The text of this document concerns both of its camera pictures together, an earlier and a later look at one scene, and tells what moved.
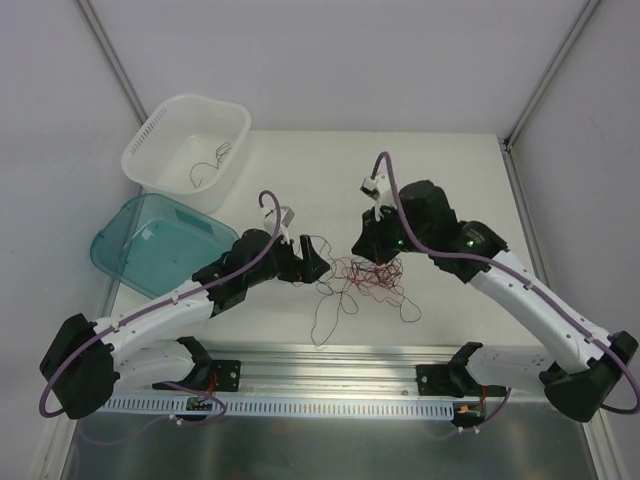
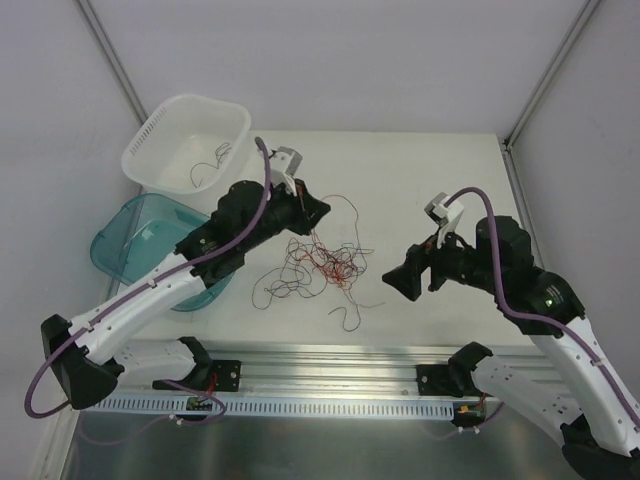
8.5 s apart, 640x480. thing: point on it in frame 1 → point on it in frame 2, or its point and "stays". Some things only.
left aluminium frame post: [114, 60] stays
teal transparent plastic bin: [155, 243] stays
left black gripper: [294, 261] → [300, 208]
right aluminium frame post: [549, 74] stays
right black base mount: [447, 380] stays
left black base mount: [218, 374] stays
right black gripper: [375, 240] → [425, 270]
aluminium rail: [356, 372] stays
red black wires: [383, 283] → [330, 256]
